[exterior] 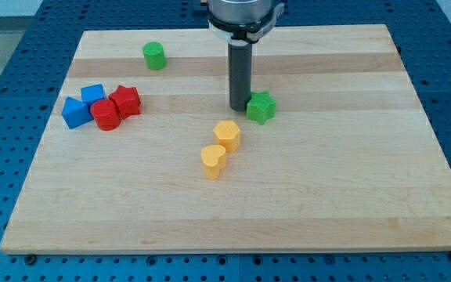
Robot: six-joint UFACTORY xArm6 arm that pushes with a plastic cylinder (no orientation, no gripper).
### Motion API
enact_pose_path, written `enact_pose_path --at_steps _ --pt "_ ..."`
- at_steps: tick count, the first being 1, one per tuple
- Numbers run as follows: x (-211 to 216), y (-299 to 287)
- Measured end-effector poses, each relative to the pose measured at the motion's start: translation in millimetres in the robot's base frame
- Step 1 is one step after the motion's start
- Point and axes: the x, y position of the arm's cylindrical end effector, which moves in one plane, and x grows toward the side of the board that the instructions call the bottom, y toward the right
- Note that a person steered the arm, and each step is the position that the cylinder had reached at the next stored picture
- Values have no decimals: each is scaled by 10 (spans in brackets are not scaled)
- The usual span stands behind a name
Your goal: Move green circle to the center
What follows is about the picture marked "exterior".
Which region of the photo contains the green star block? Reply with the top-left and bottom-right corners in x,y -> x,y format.
247,91 -> 276,125

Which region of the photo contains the red cylinder block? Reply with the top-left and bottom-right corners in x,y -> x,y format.
90,99 -> 121,131

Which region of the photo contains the yellow heart block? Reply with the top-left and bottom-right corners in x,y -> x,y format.
201,145 -> 227,179

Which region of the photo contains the red star block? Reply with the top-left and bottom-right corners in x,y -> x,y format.
109,85 -> 142,120

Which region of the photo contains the light wooden board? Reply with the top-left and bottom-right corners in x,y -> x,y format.
0,24 -> 451,255

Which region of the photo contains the yellow hexagon block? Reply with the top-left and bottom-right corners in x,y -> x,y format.
213,120 -> 241,153

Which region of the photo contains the blue triangle block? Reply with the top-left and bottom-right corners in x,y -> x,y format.
61,97 -> 93,129

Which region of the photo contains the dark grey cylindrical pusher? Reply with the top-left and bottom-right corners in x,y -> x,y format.
228,44 -> 252,111

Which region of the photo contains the blue cube block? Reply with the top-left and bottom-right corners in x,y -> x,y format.
81,84 -> 105,107

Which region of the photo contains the green cylinder block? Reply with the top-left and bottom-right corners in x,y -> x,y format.
143,42 -> 167,71

